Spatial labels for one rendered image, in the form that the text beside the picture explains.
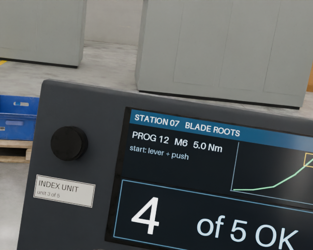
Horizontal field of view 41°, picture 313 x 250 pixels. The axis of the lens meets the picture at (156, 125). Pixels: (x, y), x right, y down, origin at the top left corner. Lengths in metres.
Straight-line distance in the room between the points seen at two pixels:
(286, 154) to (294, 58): 6.40
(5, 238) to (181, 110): 2.21
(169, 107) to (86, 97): 0.07
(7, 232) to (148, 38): 4.20
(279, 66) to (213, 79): 1.03
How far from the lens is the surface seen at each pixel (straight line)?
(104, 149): 0.35
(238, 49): 6.42
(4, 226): 2.61
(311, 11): 6.75
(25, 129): 3.47
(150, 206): 0.34
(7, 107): 4.04
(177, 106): 0.34
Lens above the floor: 1.33
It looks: 16 degrees down
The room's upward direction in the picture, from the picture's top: 8 degrees clockwise
